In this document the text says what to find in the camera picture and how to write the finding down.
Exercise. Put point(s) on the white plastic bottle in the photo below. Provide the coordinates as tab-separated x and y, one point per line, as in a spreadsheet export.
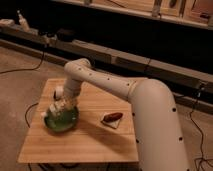
58	107

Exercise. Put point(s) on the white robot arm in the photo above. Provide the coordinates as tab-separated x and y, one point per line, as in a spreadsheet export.
159	138

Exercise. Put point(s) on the white spray bottle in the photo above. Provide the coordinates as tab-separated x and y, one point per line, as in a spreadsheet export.
23	22

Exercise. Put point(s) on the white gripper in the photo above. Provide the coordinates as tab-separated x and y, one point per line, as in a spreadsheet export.
70	95

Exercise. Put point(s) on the brown sausage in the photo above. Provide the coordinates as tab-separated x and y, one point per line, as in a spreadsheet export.
112	117

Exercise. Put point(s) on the black device on ledge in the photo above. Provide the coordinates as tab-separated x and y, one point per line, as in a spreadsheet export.
65	35

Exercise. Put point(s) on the green ceramic bowl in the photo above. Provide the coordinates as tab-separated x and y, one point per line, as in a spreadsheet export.
62	120

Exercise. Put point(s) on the wooden shelf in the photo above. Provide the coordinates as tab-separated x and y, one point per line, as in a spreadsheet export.
184	12

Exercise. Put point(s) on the white paper cup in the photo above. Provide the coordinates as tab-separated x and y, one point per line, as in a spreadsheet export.
58	93

